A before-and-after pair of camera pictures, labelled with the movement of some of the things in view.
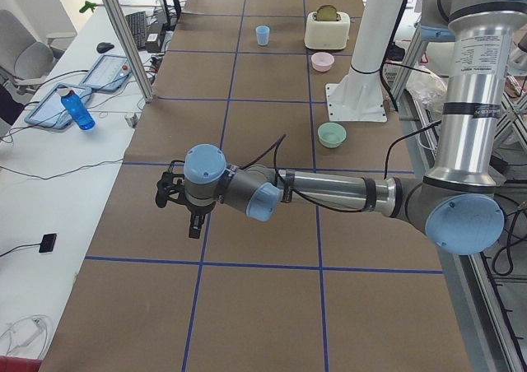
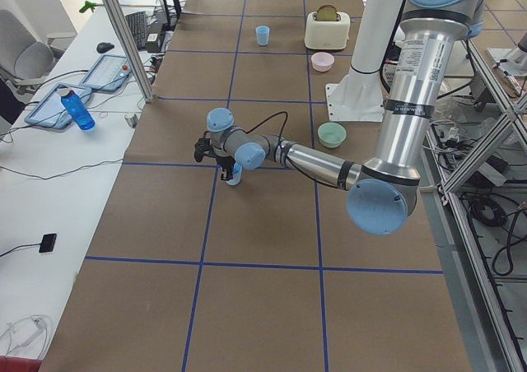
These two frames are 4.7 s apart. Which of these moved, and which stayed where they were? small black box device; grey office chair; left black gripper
Moved: left black gripper
Stayed: grey office chair; small black box device
